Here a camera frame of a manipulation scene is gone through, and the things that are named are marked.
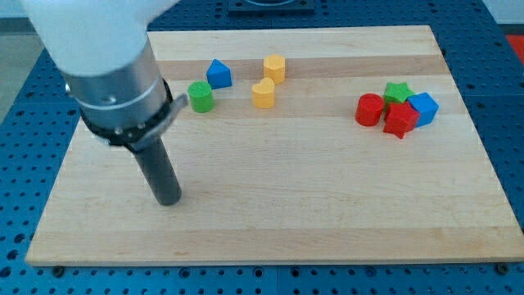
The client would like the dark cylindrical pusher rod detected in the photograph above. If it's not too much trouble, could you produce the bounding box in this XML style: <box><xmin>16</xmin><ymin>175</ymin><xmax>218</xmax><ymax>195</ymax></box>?
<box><xmin>129</xmin><ymin>138</ymin><xmax>182</xmax><ymax>206</ymax></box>

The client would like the yellow hexagon block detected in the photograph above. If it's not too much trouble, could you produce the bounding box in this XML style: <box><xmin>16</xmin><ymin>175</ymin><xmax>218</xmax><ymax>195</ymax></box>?
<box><xmin>263</xmin><ymin>54</ymin><xmax>286</xmax><ymax>84</ymax></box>

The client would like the green star block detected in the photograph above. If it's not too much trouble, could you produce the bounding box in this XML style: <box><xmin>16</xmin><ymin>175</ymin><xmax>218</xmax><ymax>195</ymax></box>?
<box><xmin>384</xmin><ymin>82</ymin><xmax>415</xmax><ymax>104</ymax></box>

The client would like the blue triangular prism block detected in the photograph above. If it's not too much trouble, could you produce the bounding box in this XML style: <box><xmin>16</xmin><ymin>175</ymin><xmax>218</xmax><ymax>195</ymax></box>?
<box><xmin>206</xmin><ymin>59</ymin><xmax>233</xmax><ymax>89</ymax></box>

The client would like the yellow heart block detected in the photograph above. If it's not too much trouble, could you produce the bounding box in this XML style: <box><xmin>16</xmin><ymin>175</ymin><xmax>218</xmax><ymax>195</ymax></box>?
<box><xmin>251</xmin><ymin>78</ymin><xmax>275</xmax><ymax>109</ymax></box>

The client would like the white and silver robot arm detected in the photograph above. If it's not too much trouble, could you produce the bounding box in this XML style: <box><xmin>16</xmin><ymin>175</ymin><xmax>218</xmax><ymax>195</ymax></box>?
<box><xmin>21</xmin><ymin>0</ymin><xmax>186</xmax><ymax>152</ymax></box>

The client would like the red star block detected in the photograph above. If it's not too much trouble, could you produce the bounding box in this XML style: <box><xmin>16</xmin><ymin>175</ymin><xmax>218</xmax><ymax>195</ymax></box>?
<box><xmin>383</xmin><ymin>102</ymin><xmax>420</xmax><ymax>139</ymax></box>

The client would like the blue cube block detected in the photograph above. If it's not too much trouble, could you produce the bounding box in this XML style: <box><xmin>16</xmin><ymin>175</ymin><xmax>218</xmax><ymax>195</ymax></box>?
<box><xmin>408</xmin><ymin>93</ymin><xmax>439</xmax><ymax>127</ymax></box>

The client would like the green cylinder block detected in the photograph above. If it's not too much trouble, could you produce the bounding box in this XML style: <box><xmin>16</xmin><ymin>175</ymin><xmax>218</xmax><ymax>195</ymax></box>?
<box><xmin>187</xmin><ymin>81</ymin><xmax>215</xmax><ymax>113</ymax></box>

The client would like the red cylinder block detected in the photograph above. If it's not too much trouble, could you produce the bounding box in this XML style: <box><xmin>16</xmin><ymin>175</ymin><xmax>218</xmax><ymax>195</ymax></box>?
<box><xmin>355</xmin><ymin>93</ymin><xmax>386</xmax><ymax>126</ymax></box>

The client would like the wooden board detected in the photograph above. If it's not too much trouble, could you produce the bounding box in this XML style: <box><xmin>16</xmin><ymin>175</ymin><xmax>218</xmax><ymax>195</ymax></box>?
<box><xmin>26</xmin><ymin>25</ymin><xmax>523</xmax><ymax>266</ymax></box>

